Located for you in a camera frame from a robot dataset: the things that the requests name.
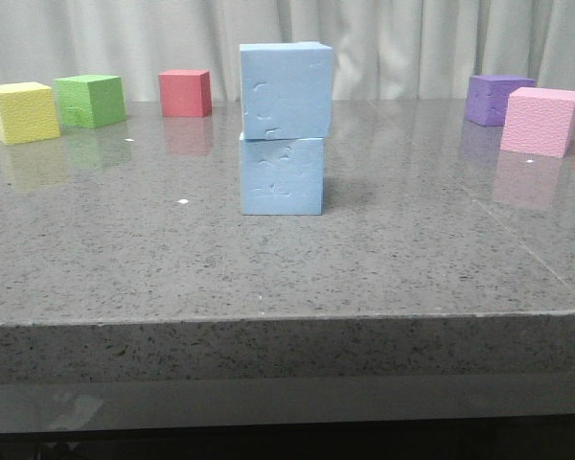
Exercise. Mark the blue foam cube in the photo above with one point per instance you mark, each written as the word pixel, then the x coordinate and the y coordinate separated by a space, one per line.
pixel 286 90
pixel 282 177

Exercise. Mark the left red foam cube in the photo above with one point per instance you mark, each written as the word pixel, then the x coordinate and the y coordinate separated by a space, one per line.
pixel 185 93

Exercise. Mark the grey curtain backdrop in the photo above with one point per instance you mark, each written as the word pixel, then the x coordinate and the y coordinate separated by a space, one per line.
pixel 383 50

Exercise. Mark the green foam cube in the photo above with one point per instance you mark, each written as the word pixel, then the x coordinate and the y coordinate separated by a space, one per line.
pixel 90 100

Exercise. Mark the purple foam cube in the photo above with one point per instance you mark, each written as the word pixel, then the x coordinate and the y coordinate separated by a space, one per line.
pixel 487 97

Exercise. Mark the pink foam cube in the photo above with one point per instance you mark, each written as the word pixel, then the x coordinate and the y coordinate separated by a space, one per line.
pixel 539 121

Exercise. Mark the yellow foam cube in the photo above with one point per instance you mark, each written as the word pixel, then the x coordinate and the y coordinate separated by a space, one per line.
pixel 27 113

